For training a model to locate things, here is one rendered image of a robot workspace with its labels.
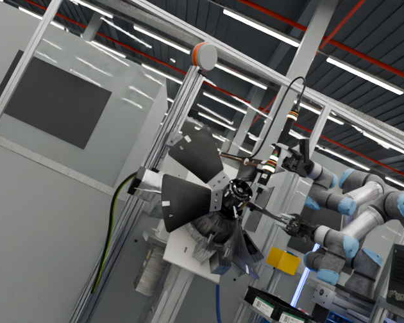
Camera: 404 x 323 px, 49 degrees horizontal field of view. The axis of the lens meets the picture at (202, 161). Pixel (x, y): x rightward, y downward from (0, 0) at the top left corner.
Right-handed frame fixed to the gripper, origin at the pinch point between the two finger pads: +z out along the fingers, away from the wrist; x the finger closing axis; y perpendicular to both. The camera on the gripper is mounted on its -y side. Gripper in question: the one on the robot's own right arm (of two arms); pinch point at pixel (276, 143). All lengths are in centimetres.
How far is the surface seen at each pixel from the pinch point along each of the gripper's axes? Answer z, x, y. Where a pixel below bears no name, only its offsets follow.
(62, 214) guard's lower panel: 58, 82, 72
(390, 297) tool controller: -22, -66, 42
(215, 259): 4, 0, 56
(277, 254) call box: -37, 21, 43
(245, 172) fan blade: 0.6, 15.1, 15.4
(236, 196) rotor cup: 10.5, -6.5, 29.5
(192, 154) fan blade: 28.2, 14.5, 19.8
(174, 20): 51, 81, -55
